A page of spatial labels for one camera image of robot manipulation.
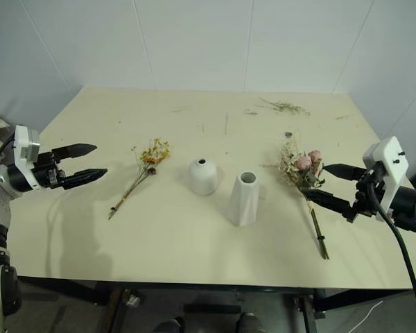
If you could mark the dark rounded robot foot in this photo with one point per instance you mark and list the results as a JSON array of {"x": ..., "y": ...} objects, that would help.
[
  {"x": 248, "y": 322},
  {"x": 168, "y": 326}
]

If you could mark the tall faceted white vase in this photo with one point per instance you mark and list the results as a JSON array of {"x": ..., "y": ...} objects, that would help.
[{"x": 243, "y": 199}]

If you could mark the dried green twig debris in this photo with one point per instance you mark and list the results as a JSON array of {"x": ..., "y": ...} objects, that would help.
[{"x": 284, "y": 107}]

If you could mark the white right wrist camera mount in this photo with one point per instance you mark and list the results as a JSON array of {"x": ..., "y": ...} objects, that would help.
[{"x": 390, "y": 166}]

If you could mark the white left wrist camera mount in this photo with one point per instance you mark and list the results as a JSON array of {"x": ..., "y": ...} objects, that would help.
[{"x": 25, "y": 147}]

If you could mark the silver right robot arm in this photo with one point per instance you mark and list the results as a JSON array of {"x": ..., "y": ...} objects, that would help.
[{"x": 412, "y": 208}]

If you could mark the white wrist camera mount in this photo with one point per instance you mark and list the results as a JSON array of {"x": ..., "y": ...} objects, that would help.
[
  {"x": 25, "y": 147},
  {"x": 390, "y": 166}
]

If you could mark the yellow dried flower bunch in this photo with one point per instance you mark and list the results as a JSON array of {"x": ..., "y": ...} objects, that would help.
[{"x": 149, "y": 166}]

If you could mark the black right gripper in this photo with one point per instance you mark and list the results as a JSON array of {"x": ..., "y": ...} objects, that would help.
[{"x": 364, "y": 194}]

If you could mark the short round white vase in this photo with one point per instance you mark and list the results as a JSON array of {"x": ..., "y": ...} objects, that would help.
[{"x": 203, "y": 175}]

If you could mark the pink dried rose bouquet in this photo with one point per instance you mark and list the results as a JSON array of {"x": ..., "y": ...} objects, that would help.
[{"x": 306, "y": 173}]

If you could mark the black metal table frame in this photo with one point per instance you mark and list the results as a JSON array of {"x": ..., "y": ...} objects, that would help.
[{"x": 194, "y": 295}]

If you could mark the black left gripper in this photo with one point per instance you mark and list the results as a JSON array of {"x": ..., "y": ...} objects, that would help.
[{"x": 47, "y": 171}]

